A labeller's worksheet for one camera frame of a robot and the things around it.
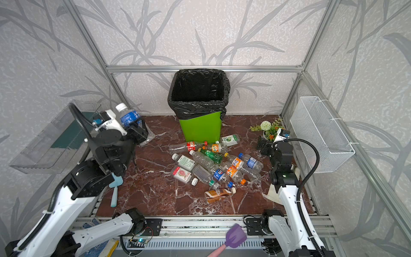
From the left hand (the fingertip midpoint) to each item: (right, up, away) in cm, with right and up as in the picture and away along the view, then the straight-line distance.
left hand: (145, 116), depth 58 cm
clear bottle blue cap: (+47, -24, +33) cm, 62 cm away
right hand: (+52, -7, +19) cm, 56 cm away
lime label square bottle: (+35, -12, +44) cm, 57 cm away
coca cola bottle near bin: (+10, -15, +38) cm, 42 cm away
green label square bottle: (+7, -24, +33) cm, 41 cm away
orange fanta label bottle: (+36, -29, +29) cm, 55 cm away
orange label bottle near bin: (+25, -16, +37) cm, 48 cm away
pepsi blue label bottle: (+29, -30, +27) cm, 49 cm away
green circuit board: (-8, -55, +13) cm, 57 cm away
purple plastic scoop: (+35, -53, +12) cm, 65 cm away
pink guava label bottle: (+9, -30, +28) cm, 42 cm away
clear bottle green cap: (+19, -30, +28) cm, 45 cm away
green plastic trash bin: (+20, -4, +37) cm, 42 cm away
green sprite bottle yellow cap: (+27, -22, +33) cm, 48 cm away
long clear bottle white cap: (+19, -22, +33) cm, 44 cm away
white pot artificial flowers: (+58, -5, +36) cm, 69 cm away
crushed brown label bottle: (+25, -38, +20) cm, 50 cm away
